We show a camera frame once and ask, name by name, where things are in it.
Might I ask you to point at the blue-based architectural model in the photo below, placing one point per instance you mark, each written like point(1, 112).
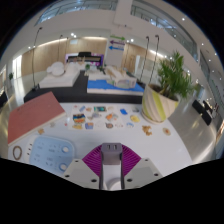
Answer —
point(115, 85)

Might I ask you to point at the small grey charger block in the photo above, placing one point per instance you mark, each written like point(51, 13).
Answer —
point(111, 155)

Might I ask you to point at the distant green potted plant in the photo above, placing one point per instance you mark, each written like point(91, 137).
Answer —
point(11, 76)

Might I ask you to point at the group of black chairs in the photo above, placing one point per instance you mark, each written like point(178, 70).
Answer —
point(204, 111)
point(2, 99)

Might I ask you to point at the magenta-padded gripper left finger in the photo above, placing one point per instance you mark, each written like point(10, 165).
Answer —
point(91, 160)

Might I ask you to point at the colourful arrow direction sign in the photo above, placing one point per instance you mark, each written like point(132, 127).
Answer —
point(116, 43)

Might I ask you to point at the black display platform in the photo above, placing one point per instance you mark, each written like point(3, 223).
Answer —
point(80, 95)

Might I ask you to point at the pink rectangular board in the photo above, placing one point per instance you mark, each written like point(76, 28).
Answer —
point(33, 115)

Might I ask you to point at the white architectural model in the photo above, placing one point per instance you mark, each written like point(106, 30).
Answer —
point(60, 77)

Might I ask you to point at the potted plant in striped pot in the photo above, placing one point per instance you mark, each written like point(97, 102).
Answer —
point(158, 105)

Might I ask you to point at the white colourful sticker sheet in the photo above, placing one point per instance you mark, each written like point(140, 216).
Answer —
point(100, 119)

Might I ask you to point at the white power strip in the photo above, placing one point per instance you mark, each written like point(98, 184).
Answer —
point(50, 155)

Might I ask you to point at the black piano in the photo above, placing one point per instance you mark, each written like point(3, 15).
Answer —
point(85, 55)

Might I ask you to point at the small brown cutout piece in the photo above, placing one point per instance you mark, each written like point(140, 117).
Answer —
point(146, 130)
point(40, 131)
point(166, 131)

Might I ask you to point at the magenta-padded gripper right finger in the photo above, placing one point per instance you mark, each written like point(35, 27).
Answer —
point(130, 160)

